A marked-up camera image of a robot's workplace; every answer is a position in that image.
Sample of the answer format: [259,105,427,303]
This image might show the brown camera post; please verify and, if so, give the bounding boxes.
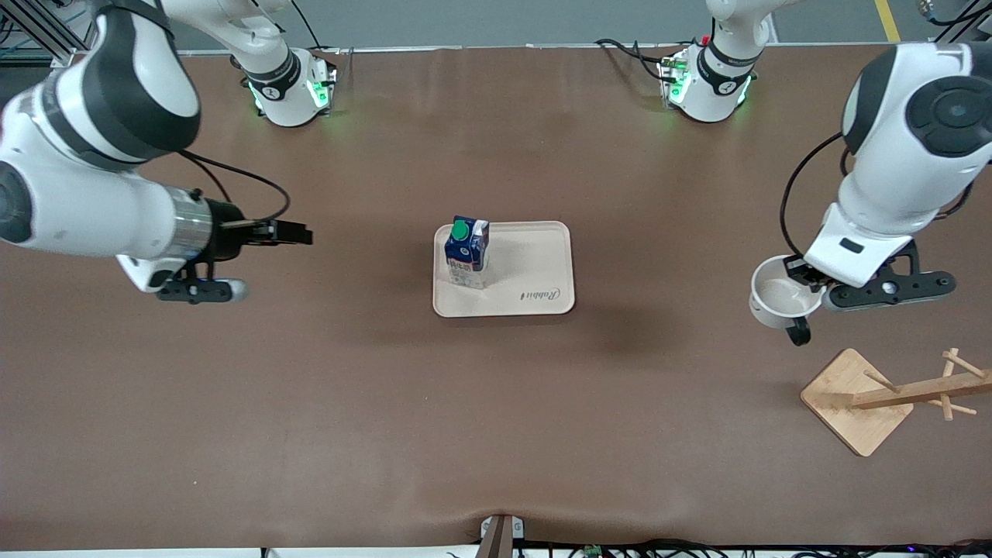
[474,515,514,558]

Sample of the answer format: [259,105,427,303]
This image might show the aluminium frame profile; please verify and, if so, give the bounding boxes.
[918,0,992,43]
[0,0,102,71]

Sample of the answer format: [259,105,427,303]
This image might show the cream rectangular tray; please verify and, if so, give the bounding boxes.
[432,221,576,319]

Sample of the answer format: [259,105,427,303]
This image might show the wooden cup rack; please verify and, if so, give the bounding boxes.
[801,347,992,457]

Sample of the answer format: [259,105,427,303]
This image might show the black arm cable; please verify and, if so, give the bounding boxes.
[178,149,291,226]
[779,132,846,260]

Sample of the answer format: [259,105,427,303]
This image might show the blue white milk carton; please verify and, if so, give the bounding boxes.
[444,215,491,290]

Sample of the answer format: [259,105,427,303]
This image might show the grey metal mount bracket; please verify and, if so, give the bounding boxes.
[480,515,525,542]

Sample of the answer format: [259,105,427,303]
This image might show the black base cable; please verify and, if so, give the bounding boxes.
[291,0,346,57]
[595,39,677,82]

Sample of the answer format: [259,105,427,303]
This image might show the white smiley cup black handle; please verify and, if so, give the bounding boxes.
[749,255,825,346]

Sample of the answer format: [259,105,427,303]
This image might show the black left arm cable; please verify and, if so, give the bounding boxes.
[779,132,846,260]

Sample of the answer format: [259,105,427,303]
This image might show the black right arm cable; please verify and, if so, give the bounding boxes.
[178,149,291,226]

